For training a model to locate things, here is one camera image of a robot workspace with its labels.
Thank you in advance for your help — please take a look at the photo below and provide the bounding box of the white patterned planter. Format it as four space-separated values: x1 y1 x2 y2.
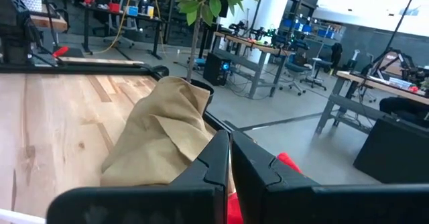
17 0 44 13

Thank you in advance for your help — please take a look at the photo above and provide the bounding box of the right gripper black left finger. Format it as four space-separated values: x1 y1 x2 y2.
46 129 231 224

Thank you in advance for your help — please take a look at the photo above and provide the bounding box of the black plant pot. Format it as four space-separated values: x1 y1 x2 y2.
180 77 215 116

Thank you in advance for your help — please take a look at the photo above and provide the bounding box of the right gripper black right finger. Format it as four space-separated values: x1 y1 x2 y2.
230 131 429 224

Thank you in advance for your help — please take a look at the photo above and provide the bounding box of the black workshop desk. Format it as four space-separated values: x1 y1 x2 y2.
80 2 165 60

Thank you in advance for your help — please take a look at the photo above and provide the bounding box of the light grey office chair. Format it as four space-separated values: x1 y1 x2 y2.
102 0 137 49

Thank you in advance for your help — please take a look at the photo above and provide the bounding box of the white stool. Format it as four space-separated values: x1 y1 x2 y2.
299 56 328 92

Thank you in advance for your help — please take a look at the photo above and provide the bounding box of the wooden table with grey legs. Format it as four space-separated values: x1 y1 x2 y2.
210 31 292 100

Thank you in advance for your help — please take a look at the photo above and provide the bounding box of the black aluminium table frame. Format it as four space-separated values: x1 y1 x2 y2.
0 61 235 134

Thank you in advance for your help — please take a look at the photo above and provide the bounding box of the large black box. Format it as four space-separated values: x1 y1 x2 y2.
353 114 429 185

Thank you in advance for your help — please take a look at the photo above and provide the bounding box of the tan cloth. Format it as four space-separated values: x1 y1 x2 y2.
99 75 217 188

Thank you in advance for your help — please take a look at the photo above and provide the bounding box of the red handled tool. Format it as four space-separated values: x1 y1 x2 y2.
52 45 70 59

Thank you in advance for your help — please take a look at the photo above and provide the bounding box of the small wooden table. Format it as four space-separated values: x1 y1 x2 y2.
29 13 69 33

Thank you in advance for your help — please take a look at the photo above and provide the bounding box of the red cloth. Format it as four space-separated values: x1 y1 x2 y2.
227 152 303 224

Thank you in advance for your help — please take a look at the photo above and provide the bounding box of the black jacket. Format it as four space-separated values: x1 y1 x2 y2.
330 42 343 76

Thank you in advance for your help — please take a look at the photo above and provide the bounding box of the blue office chair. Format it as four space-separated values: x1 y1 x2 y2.
278 52 313 97

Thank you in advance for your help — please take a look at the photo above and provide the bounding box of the long wooden workbench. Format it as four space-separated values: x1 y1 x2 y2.
314 70 429 136

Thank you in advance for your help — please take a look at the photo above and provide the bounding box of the white column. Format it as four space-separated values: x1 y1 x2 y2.
219 0 292 66

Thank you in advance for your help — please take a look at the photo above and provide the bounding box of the black computer tower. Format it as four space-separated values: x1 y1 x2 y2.
202 52 232 87

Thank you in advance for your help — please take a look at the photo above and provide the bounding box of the green leafy plant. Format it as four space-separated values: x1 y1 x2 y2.
167 0 279 84

